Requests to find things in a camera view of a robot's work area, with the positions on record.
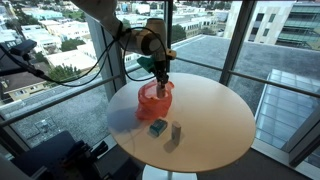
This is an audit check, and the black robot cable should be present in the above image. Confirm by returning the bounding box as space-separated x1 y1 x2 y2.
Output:
33 25 168 88

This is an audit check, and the white pill bottle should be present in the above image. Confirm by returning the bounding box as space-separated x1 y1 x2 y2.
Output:
155 83 167 99

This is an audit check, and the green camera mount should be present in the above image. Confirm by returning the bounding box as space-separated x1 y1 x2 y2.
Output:
136 55 158 74

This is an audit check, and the teal plastic box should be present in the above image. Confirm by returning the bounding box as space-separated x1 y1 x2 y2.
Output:
148 118 169 138

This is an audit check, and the black camera on stand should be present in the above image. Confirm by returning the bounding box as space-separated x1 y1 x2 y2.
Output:
0 39 46 80

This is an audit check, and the white stick tube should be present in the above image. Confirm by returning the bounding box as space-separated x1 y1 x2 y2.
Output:
170 120 183 147

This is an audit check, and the black equipment pile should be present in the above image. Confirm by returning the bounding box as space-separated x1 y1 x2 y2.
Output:
9 129 141 180

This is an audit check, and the orange plastic bag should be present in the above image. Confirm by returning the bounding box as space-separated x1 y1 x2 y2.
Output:
134 79 175 122

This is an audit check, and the white table pedestal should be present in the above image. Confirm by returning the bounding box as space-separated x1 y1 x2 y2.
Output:
142 164 198 180

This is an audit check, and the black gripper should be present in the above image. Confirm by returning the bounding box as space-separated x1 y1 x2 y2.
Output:
154 60 170 89

